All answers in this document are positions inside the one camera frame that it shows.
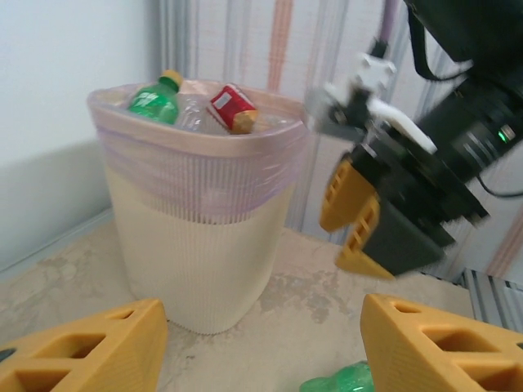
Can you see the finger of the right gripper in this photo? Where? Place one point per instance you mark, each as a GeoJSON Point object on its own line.
{"type": "Point", "coordinates": [347, 196]}
{"type": "Point", "coordinates": [361, 245]}

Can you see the green plastic bottle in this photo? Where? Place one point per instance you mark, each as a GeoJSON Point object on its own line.
{"type": "Point", "coordinates": [339, 377]}

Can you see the pink bin liner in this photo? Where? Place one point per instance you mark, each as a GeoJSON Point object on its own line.
{"type": "Point", "coordinates": [204, 163]}

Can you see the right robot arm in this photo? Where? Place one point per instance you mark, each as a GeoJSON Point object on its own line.
{"type": "Point", "coordinates": [470, 122]}

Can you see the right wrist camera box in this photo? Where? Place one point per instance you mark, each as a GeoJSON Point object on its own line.
{"type": "Point", "coordinates": [347, 96]}

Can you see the green bottle yellow cap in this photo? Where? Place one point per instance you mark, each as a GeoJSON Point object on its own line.
{"type": "Point", "coordinates": [153, 104]}

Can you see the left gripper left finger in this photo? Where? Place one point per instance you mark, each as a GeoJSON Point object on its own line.
{"type": "Point", "coordinates": [81, 355]}

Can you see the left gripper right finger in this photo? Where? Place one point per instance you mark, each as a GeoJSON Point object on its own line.
{"type": "Point", "coordinates": [441, 351]}

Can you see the clear plastic bottle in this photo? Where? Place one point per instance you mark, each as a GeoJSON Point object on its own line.
{"type": "Point", "coordinates": [192, 110]}

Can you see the red gold label bottle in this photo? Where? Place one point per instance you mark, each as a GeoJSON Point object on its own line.
{"type": "Point", "coordinates": [226, 102]}

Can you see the cream ribbed bin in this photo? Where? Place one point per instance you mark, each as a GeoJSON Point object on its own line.
{"type": "Point", "coordinates": [196, 265]}

